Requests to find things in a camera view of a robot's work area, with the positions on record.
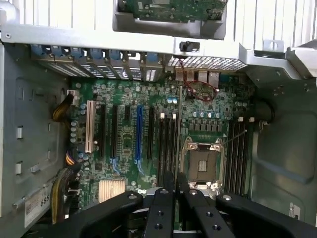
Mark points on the blue slot latch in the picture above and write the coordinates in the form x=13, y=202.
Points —
x=37, y=49
x=57, y=50
x=96, y=54
x=117, y=54
x=152, y=59
x=76, y=52

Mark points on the green circuit card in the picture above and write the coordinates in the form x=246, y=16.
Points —
x=173, y=11

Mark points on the silver rear port block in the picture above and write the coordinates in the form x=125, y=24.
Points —
x=198, y=78

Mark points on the small white sticker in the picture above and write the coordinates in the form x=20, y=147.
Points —
x=294, y=210

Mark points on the silver CPU socket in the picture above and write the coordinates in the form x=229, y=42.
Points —
x=204, y=164

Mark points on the short black expansion slot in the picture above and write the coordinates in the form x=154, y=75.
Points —
x=127, y=112

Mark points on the black RAM slot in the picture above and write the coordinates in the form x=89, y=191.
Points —
x=162, y=141
x=236, y=158
x=246, y=158
x=241, y=158
x=174, y=143
x=168, y=143
x=231, y=158

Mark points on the thin metal locking lever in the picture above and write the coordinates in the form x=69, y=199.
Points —
x=235, y=136

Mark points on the green motherboard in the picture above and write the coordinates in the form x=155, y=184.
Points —
x=123, y=138

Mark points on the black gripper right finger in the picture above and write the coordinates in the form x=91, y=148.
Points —
x=210, y=220

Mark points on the blue expansion slot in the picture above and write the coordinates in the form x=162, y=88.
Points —
x=139, y=134

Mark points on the black case switch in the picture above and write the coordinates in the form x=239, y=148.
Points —
x=188, y=45

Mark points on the green expansion card with bracket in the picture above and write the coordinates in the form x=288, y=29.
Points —
x=123, y=24

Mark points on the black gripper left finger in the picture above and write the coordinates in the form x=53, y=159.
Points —
x=158, y=218

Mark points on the white case label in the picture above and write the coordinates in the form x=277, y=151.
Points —
x=37, y=208

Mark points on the grey metal PC case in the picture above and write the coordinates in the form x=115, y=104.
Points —
x=277, y=153

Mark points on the green RAM stick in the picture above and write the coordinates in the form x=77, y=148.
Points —
x=180, y=129

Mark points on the white expansion slot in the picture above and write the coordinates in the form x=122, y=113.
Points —
x=90, y=126

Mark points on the gold finned heatsink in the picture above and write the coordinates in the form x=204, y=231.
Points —
x=112, y=191

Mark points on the long black expansion slot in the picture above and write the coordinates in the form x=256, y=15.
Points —
x=150, y=134
x=114, y=131
x=101, y=129

